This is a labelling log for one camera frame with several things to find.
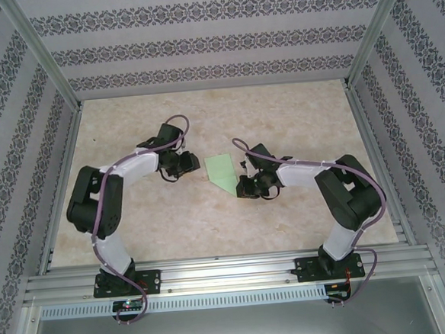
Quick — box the small circuit board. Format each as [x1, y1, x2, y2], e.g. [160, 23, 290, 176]
[111, 298, 145, 313]
[326, 282, 351, 299]

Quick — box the aluminium side rail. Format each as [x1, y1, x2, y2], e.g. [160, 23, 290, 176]
[341, 77, 418, 250]
[25, 102, 97, 275]

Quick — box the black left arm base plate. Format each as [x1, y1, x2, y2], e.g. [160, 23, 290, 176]
[93, 268, 163, 299]

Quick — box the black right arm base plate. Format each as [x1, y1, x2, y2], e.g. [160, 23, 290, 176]
[294, 252, 366, 284]

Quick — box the aluminium frame post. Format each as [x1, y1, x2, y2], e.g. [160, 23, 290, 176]
[1, 0, 84, 116]
[338, 0, 420, 91]

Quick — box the aluminium mounting rail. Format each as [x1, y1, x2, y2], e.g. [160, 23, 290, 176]
[21, 239, 440, 305]

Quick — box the grey metal panel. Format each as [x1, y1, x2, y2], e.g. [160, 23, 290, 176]
[20, 273, 445, 334]

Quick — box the light green paper sheet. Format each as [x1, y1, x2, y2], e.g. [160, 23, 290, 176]
[203, 150, 245, 199]

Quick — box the slotted grey cable duct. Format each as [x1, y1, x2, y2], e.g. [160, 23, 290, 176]
[39, 284, 329, 323]

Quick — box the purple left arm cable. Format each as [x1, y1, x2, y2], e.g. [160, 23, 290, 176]
[82, 114, 204, 329]

